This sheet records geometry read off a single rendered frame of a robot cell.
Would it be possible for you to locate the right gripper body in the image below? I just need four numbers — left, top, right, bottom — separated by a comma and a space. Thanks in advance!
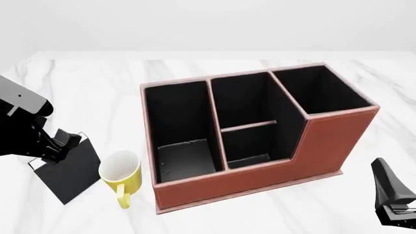
373, 197, 416, 229

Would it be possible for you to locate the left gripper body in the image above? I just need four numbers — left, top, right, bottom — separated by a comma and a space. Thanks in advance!
31, 116, 59, 160

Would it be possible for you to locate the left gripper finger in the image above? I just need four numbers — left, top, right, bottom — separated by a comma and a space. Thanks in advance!
40, 136, 66, 164
53, 128, 83, 150

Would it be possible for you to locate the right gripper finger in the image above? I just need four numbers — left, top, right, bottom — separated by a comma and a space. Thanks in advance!
370, 157, 416, 207

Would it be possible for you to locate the red-brown desk caddy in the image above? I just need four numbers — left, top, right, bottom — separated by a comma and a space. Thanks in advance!
139, 62, 381, 216

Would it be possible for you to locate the small flat grey plate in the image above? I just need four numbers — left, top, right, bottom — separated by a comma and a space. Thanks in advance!
0, 74, 47, 116

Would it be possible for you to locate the yellow mug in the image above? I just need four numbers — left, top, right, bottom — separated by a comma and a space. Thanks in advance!
98, 149, 143, 210

